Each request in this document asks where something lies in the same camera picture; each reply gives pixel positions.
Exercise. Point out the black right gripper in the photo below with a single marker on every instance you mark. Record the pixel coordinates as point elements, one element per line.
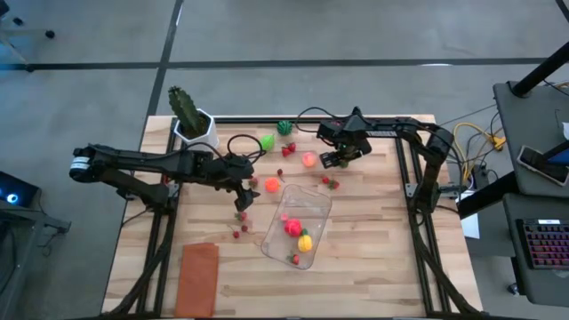
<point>353,149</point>

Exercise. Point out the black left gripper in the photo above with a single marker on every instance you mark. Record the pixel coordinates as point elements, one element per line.
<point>235,171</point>

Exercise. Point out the small red tomatoes green leaf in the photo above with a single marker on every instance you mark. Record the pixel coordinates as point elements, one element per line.
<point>326,180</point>

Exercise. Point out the pink toy peach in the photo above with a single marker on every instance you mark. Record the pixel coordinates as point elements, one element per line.
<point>309,159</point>

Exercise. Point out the orange toy tangerine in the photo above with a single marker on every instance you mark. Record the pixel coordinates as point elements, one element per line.
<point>272,185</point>

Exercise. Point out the dark red toy cherry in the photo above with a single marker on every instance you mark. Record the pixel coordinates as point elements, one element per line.
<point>279,172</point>

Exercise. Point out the red toy apple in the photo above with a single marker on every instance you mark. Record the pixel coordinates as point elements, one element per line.
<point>293,228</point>

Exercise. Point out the dark green toy watermelon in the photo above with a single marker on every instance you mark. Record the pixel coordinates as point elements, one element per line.
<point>285,128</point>

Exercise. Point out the light green toy melon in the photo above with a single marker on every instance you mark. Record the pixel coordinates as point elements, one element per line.
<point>267,143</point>

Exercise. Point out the yellow toy fruit green top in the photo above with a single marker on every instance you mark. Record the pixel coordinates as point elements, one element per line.
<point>305,244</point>

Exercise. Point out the strawberry with long leaf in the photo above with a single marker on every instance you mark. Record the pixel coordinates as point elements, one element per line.
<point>295,259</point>

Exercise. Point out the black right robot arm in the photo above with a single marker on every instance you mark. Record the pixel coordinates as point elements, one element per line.
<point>400,131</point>

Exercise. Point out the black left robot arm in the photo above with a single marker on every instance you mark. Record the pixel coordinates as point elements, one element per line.
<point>133,162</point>

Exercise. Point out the clear plastic container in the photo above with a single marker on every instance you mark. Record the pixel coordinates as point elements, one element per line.
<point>311,209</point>

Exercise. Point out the orange cloth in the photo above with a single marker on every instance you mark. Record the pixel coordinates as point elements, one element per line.
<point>197,280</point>

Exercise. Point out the green cactus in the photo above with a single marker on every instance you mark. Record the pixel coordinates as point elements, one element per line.
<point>183,106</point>

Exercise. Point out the black power strip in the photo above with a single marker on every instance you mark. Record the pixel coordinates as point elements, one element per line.
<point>480,173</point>

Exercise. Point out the white paper sheet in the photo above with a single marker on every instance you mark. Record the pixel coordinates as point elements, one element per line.
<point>471,224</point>

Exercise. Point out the black gantry beam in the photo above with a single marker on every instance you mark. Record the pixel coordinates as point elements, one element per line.
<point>489,195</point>

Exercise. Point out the dark grey desk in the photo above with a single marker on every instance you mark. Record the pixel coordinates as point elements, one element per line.
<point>524,129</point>

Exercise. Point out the black smartphone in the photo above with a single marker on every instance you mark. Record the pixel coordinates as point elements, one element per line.
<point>540,164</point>

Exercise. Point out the grey keyboard desk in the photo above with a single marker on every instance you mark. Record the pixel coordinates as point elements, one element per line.
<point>515,266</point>

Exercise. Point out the black equipment stand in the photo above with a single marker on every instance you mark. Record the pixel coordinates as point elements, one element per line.
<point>35,218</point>

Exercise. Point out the black pole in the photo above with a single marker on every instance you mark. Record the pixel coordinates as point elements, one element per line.
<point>538,71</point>

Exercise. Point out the black device blue light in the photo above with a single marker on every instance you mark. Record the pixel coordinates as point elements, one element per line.
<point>22,191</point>

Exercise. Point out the backlit black keyboard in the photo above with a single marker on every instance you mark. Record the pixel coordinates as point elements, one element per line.
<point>547,244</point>

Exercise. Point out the chair base with casters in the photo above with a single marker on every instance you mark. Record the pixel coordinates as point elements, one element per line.
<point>50,34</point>

